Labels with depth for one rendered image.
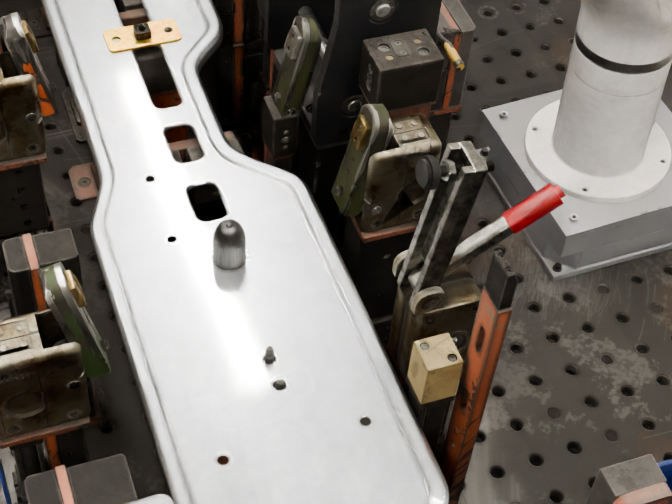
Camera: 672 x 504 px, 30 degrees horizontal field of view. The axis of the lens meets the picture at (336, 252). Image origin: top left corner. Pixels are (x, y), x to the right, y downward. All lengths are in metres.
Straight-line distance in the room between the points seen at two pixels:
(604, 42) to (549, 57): 0.46
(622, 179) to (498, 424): 0.37
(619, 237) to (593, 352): 0.16
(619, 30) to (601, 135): 0.17
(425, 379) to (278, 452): 0.14
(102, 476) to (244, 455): 0.12
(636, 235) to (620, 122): 0.17
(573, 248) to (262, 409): 0.62
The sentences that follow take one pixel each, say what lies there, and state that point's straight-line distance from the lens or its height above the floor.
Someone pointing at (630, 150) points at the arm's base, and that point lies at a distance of 1.62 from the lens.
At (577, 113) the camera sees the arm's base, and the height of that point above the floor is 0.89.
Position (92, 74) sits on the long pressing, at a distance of 1.41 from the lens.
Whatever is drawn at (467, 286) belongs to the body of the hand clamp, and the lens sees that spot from 1.15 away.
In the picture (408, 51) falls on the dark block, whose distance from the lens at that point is 1.26.
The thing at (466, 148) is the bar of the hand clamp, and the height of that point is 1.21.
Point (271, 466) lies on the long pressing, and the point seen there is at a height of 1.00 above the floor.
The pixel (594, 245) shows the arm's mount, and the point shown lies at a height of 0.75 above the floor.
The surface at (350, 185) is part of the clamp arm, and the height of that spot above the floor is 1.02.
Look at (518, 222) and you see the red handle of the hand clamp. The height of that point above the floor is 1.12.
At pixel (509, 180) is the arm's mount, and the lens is 1.69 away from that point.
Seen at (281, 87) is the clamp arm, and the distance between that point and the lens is 1.37.
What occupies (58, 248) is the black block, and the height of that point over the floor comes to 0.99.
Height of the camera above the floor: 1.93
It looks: 49 degrees down
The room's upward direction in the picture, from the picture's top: 6 degrees clockwise
